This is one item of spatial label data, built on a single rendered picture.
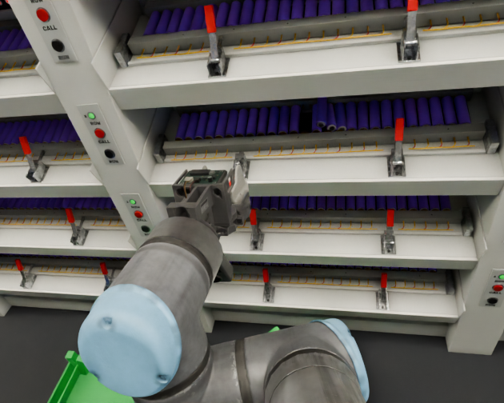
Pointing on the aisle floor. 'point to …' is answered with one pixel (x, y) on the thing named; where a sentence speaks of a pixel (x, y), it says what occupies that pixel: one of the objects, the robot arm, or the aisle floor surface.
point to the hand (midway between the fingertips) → (231, 186)
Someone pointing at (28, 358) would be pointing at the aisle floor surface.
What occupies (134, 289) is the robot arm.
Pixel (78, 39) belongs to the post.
